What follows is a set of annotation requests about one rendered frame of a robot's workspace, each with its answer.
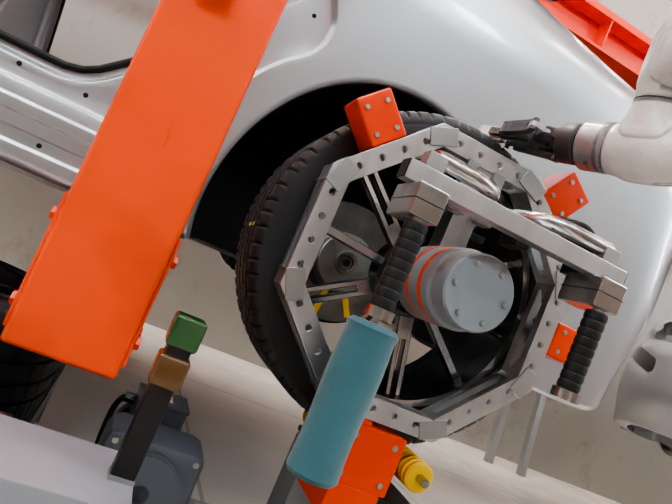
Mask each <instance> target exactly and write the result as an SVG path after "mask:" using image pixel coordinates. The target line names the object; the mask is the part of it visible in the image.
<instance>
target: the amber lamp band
mask: <svg viewBox="0 0 672 504"><path fill-rule="evenodd" d="M190 366H191V364H190V360H188V361H185V360H182V359H180V358H177V357H174V356H171V355H169V354H166V353H165V352H164V348H160V349H159V351H158V353H157V355H156V357H155V360H154V362H153V364H152V366H151V368H150V371H149V373H148V382H149V383H150V384H152V385H155V386H157V387H160V388H163V389H166V390H169V391H172V392H174V393H177V392H179V391H180V389H181V387H182V384H183V382H184V380H185V378H186V376H187V373H188V371H189V369H190Z"/></svg>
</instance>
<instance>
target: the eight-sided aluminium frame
mask: <svg viewBox="0 0 672 504"><path fill-rule="evenodd" d="M430 150H433V151H435V152H437V151H438V150H442V151H444V152H445V153H447V154H449V155H451V156H453V157H455V158H456V159H458V160H460V161H462V162H464V163H467V160H469V158H472V159H473V160H475V161H477V162H479V163H481V165H480V168H482V169H483V170H485V171H487V172H489V173H491V174H492V175H493V174H494V172H497V173H499V174H501V175H502V176H504V177H506V179H505V182H504V184H503V187H502V189H501V190H503V191H505V192H507V193H508V194H509V195H510V199H511V202H512V205H513V208H514V209H521V210H531V211H538V212H543V213H547V214H551V215H552V212H551V210H550V207H549V205H548V203H547V201H546V199H545V197H544V194H545V193H546V192H547V190H546V189H545V187H544V186H543V182H542V179H541V177H540V176H538V175H536V174H535V173H533V172H532V170H531V169H529V170H527V169H526V168H524V167H522V166H520V165H519V164H517V163H515V162H513V161H512V160H510V159H508V158H506V157H504V156H503V155H501V154H499V153H497V152H496V151H494V150H492V149H490V148H488V147H487V146H485V145H483V144H481V143H480V142H478V141H476V140H474V139H473V138H471V137H469V136H467V135H465V134H464V133H462V132H460V131H459V129H458V128H453V127H451V126H449V125H448V124H446V123H442V124H439V125H436V126H431V127H428V128H425V129H422V130H419V131H417V132H416V133H414V134H411V135H409V136H406V137H403V138H401V139H398V140H395V141H392V142H390V143H387V144H384V145H381V146H379V147H376V148H373V149H370V150H367V151H364V152H362V153H359V154H356V155H353V156H351V157H345V158H342V159H339V160H337V161H336V162H334V163H331V164H328V165H326V166H324V167H323V169H322V172H321V174H320V176H319V178H318V179H317V180H316V181H317V183H316V185H315V187H314V190H313V192H312V194H311V197H310V199H309V201H308V203H307V206H306V208H305V210H304V212H303V215H302V217H301V219H300V221H299V224H298V226H297V228H296V231H295V233H294V235H293V237H292V240H291V242H290V244H289V246H288V249H287V251H286V253H285V255H284V258H283V260H282V262H281V265H279V266H278V271H277V274H276V276H275V278H274V283H275V286H276V288H277V291H278V296H279V297H280V299H281V302H282V304H283V307H284V310H285V312H286V315H287V317H288V320H289V323H290V325H291V328H292V331H293V333H294V336H295V339H296V341H297V344H298V346H299V349H300V352H301V354H302V357H303V360H304V362H305V365H306V368H307V370H308V373H309V375H310V378H311V379H310V381H311V382H312V383H313V386H314V389H315V391H317V388H318V386H319V383H320V381H321V378H322V375H323V373H324V370H325V368H326V366H327V364H328V361H329V359H330V357H331V352H330V350H329V347H328V344H327V342H326V339H325V336H324V334H323V331H322V328H321V325H320V323H319V320H318V317H317V315H316V312H315V309H314V307H313V304H312V301H311V299H310V296H309V293H308V291H307V288H306V285H305V283H306V280H307V278H308V276H309V273H310V271H311V269H312V267H313V264H314V262H315V260H316V257H317V255H318V253H319V250H320V248H321V246H322V244H323V241H324V239H325V237H326V234H327V232H328V230H329V228H330V225H331V223H332V221H333V218H334V216H335V214H336V212H337V209H338V207H339V205H340V202H341V200H342V198H343V195H344V193H345V191H346V189H347V186H348V184H349V182H351V181H354V180H356V179H359V178H362V177H364V176H367V175H370V174H372V173H375V172H378V171H380V170H383V169H386V168H388V167H391V166H394V165H396V164H399V163H402V161H403V159H407V158H410V157H411V158H415V157H418V156H420V155H423V153H424V152H426V151H430ZM536 202H537V204H536ZM523 203H524V205H523ZM527 253H528V257H529V260H530V263H531V266H532V270H533V273H534V276H535V279H536V285H535V287H534V290H533V292H532V295H531V297H530V300H529V302H528V305H527V307H526V310H525V312H524V315H523V317H522V319H521V322H520V324H519V327H518V329H517V332H516V334H515V337H514V339H513V342H512V344H511V347H510V349H509V352H508V354H507V357H506V359H505V362H504V364H503V367H502V369H501V370H500V371H498V372H496V373H494V374H492V375H490V376H488V377H486V378H484V379H482V380H480V381H478V382H476V383H474V384H472V385H470V386H468V387H466V388H464V389H462V390H460V391H458V392H456V393H454V394H452V395H450V396H448V397H446V398H444V399H442V400H440V401H438V402H436V403H434V404H432V405H430V406H428V407H426V408H424V409H422V410H417V409H414V408H412V407H409V406H407V405H404V404H402V403H399V402H397V401H394V400H391V399H389V398H386V397H384V396H381V395H379V394H376V395H375V397H374V399H373V402H372V404H371V406H370V408H369V410H368V412H367V414H366V417H365V418H366V419H369V420H372V421H374V422H377V423H380V424H382V425H385V426H388V427H390V428H393V429H396V430H398V431H401V432H404V433H406V434H409V435H412V436H414V437H416V438H417V439H419V440H425V441H427V442H430V443H433V442H435V441H437V440H439V439H441V438H446V437H447V435H449V434H451V433H452V432H454V431H456V430H458V429H460V428H462V427H464V426H466V425H468V424H470V423H472V422H474V421H476V420H478V419H479V418H481V417H483V416H485V415H487V414H489V413H491V412H493V411H495V410H497V409H499V408H501V407H503V406H504V405H506V404H508V403H510V402H512V401H514V400H516V399H521V398H522V397H523V396H524V395H526V394H528V393H530V392H531V391H532V388H533V386H534V383H535V382H536V381H537V380H538V377H537V376H538V373H539V371H540V368H541V366H542V363H543V361H544V358H545V356H546V353H547V351H548V348H549V346H550V343H551V341H552V338H553V335H554V333H555V330H556V328H557V325H558V323H559V320H560V318H561V315H562V313H563V310H564V308H565V305H566V302H564V301H562V300H560V299H558V294H559V292H560V289H561V287H562V285H561V284H563V282H564V279H565V277H566V275H564V274H562V273H560V269H561V266H562V264H563V263H561V262H559V261H557V260H555V259H553V258H551V257H549V256H547V255H545V254H543V253H541V252H539V251H538V250H536V249H534V248H532V247H530V246H529V248H528V250H527ZM516 361H517V362H516Z"/></svg>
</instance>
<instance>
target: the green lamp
mask: <svg viewBox="0 0 672 504"><path fill-rule="evenodd" d="M207 328H208V326H207V324H206V322H205V321H204V320H203V319H200V318H198V317H195V316H193V315H190V314H188V313H185V312H182V311H177V312H176V313H175V315H174V318H173V320H172V322H171V324H170V326H169V329H168V331H167V333H166V335H165V342H166V344H167V345H169V346H172V347H174V348H177V349H180V350H182V351H185V352H188V353H190V354H196V353H197V351H198V349H199V346H200V344H201V342H202V340H203V338H204V335H205V333H206V331H207Z"/></svg>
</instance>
